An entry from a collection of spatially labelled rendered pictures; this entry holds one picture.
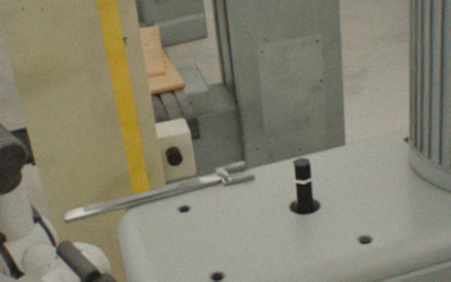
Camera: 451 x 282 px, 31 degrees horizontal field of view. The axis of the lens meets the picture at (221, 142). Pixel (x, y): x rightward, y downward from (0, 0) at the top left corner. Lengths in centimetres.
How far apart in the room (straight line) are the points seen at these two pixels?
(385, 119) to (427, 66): 428
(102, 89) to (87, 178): 33
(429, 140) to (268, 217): 21
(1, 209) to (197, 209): 76
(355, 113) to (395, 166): 426
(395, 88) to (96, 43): 326
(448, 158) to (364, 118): 427
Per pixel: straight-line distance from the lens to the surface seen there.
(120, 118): 279
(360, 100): 549
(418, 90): 100
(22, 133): 564
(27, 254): 175
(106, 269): 158
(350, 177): 105
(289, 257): 92
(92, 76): 272
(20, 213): 173
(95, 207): 104
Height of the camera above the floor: 244
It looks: 28 degrees down
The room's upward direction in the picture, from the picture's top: 7 degrees counter-clockwise
